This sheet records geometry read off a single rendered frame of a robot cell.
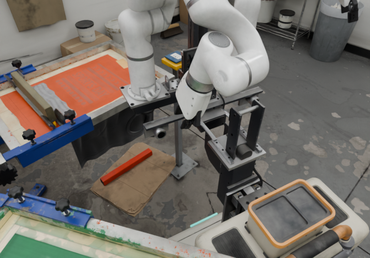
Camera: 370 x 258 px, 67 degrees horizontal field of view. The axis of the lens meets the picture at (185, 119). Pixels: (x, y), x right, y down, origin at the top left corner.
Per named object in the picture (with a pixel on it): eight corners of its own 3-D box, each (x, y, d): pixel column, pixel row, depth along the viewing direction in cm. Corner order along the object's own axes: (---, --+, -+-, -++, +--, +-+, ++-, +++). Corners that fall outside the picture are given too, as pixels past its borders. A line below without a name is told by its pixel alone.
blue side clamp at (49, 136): (88, 124, 123) (85, 111, 119) (94, 129, 121) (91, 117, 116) (18, 160, 107) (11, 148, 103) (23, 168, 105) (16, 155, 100)
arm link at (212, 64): (267, 69, 58) (237, 82, 53) (245, 101, 67) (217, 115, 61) (221, 24, 63) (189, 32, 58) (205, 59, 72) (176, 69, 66)
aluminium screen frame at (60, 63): (112, 44, 177) (111, 39, 175) (175, 82, 146) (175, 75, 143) (-27, 97, 136) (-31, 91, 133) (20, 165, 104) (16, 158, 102)
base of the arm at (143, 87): (169, 99, 104) (167, 62, 94) (136, 108, 100) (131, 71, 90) (153, 78, 115) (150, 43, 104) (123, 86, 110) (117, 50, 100)
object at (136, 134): (146, 124, 170) (140, 79, 148) (155, 131, 165) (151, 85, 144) (76, 166, 146) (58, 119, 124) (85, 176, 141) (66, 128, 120)
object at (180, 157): (179, 150, 238) (177, 45, 175) (198, 164, 227) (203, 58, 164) (159, 164, 227) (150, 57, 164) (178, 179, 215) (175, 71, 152)
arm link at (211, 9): (201, -11, 53) (243, 91, 55) (244, -18, 60) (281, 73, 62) (178, 11, 61) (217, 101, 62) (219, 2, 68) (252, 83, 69)
